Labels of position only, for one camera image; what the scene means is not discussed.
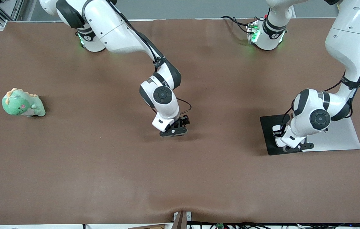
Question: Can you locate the black mouse pad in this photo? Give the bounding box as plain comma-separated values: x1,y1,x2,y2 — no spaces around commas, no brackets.
260,114,300,156

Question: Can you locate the silver closed laptop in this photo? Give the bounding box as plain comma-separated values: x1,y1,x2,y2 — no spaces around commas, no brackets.
306,117,360,152

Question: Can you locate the brown table cover sheet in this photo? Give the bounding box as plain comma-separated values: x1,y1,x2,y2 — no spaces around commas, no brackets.
0,17,360,225

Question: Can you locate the green plush dinosaur toy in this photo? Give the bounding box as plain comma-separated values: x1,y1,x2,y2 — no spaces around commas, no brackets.
2,87,46,118

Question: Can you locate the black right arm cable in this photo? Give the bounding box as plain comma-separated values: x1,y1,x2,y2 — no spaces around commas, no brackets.
105,0,192,116

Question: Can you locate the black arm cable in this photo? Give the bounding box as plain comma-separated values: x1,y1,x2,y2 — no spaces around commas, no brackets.
281,53,360,128
105,0,192,116

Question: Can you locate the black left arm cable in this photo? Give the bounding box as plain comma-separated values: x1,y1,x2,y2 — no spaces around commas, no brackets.
281,53,360,128

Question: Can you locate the white metal bracket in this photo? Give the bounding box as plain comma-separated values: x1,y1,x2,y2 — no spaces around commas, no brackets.
173,211,192,222

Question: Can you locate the brown wooden post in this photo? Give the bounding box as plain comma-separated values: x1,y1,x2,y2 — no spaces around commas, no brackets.
173,211,187,229

